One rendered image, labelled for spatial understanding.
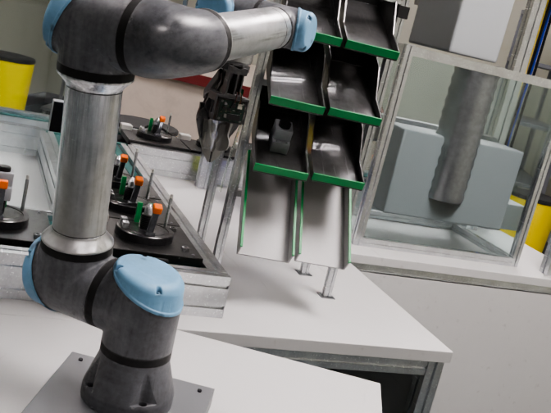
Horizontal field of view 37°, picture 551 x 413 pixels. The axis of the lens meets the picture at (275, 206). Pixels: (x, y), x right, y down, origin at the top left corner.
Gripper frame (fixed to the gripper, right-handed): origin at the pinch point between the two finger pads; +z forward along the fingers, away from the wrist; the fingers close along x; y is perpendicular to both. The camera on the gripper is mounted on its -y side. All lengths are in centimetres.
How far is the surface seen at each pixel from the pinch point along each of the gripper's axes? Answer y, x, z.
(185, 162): -137, 33, 31
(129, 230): -18.7, -9.2, 24.4
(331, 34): -15.6, 27.2, -29.8
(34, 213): -28.7, -30.2, 26.3
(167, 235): -18.2, -0.3, 24.3
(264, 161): -16.8, 18.7, 2.4
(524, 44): -127, 159, -43
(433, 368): 5, 66, 42
